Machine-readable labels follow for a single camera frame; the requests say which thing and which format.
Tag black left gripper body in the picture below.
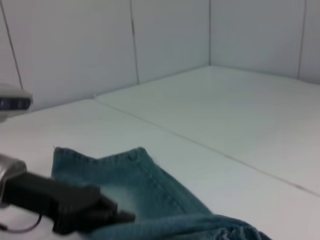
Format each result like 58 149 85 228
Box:
4 170 103 235

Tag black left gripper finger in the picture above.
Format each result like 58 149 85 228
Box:
99 194 137 225

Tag blue denim shorts with print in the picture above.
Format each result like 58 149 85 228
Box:
51 146 273 240

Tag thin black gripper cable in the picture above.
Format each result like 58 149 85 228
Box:
0 213 44 232

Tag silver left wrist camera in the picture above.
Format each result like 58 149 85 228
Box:
0 83 34 123

